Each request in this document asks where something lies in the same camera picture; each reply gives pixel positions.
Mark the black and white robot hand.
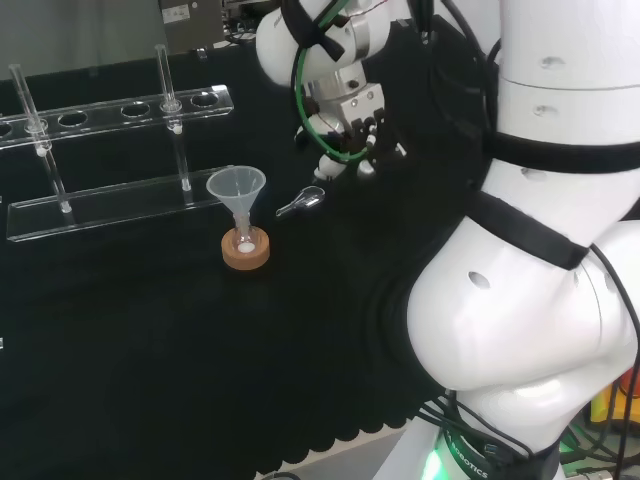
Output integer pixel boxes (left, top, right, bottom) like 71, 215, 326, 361
294, 82, 409, 183

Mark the translucent plastic funnel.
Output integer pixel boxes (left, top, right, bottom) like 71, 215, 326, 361
205, 165, 268, 232

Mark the clear acrylic funnel stand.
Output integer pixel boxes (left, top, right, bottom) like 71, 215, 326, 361
0, 43, 236, 244

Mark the small round-bottom glass flask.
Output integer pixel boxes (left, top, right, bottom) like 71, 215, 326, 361
231, 211, 258, 255

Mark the grey metal box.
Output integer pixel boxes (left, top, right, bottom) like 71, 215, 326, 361
157, 0, 225, 54

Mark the black table cloth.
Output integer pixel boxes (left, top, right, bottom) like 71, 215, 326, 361
0, 14, 501, 480

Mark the yellow stop button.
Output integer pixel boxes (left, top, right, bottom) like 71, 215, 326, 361
587, 369, 640, 427

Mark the green cable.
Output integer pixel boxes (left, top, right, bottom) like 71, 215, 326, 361
291, 0, 372, 164

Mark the thick black cable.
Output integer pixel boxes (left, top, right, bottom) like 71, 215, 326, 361
412, 0, 502, 136

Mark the cork ring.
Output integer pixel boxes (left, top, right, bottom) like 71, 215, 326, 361
221, 226, 272, 272

